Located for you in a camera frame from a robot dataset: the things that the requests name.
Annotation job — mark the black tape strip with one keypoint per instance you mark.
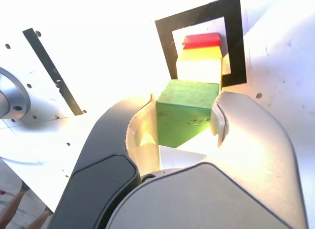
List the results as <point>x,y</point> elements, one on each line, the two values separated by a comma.
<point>51,71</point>

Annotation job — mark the brown wooden leg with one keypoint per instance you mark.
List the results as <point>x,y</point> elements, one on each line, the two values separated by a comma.
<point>39,219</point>
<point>16,202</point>

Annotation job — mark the green cube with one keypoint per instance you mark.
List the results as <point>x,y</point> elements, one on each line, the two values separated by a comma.
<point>184,110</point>

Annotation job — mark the yellow cube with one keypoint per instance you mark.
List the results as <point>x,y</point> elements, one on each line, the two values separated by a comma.
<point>199,54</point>

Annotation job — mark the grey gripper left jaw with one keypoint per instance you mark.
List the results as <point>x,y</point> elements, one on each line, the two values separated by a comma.
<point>103,140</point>

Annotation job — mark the black tape square outline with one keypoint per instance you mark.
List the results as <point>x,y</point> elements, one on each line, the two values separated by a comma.
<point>233,17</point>

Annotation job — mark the red cube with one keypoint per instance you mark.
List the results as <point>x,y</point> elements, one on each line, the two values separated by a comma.
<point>201,40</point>

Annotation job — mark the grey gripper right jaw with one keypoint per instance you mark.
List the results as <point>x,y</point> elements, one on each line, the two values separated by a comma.
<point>246,165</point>

